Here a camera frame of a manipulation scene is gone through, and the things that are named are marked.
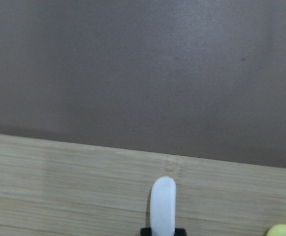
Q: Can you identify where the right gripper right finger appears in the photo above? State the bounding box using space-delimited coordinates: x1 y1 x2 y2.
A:
174 228 187 236

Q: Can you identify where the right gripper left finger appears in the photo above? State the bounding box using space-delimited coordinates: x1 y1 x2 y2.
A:
140 227 152 236

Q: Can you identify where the white ceramic spoon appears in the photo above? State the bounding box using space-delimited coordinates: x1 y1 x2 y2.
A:
150 176 176 236

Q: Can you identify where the yellow plastic knife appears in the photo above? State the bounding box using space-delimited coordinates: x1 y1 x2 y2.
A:
266 224 286 236

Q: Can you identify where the bamboo cutting board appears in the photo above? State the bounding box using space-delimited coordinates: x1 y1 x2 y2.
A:
0 135 286 236

